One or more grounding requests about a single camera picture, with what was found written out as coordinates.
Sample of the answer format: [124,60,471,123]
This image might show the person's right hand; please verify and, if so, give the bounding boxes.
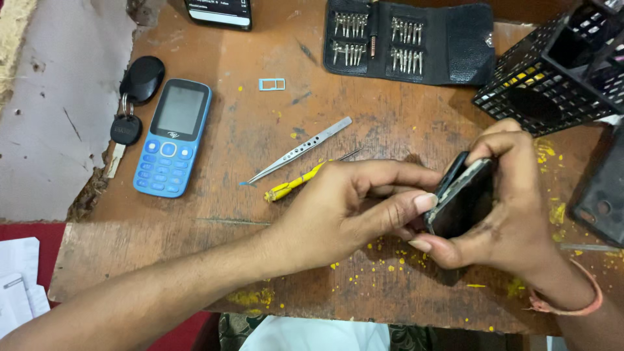
[409,118,561,286]

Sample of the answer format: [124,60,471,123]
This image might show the person's left hand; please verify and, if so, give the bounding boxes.
[271,159,444,276]

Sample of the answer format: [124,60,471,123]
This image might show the black smartphone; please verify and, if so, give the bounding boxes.
[423,151,498,240]

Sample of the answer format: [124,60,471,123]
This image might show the steel tweezers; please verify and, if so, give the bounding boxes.
[239,116,353,187]

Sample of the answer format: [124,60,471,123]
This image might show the black phone back cover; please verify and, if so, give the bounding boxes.
[568,127,624,248]

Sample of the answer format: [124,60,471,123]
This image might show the pink wrist thread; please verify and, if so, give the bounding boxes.
[526,258,604,317]

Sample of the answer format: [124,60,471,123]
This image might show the person's white clothing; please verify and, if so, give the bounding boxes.
[239,315,391,351]

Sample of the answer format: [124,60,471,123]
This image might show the black mesh organizer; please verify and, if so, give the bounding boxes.
[472,0,624,137]

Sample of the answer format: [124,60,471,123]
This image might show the blue keypad phone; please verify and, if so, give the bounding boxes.
[133,78,213,199]

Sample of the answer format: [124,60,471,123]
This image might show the black screwdriver bit wallet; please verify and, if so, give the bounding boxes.
[323,0,496,87]

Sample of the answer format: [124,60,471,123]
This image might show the black-headed key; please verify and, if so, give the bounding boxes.
[105,113,143,179]

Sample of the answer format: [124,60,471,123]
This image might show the black phone with lit screen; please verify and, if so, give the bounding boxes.
[184,0,253,31]

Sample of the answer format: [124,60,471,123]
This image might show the black key fob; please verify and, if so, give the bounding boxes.
[119,56,166,104]

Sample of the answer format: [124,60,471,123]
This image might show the white papers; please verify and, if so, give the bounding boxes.
[0,237,51,339]

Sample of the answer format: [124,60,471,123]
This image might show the yellow-handled tool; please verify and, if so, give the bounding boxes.
[264,148,364,203]

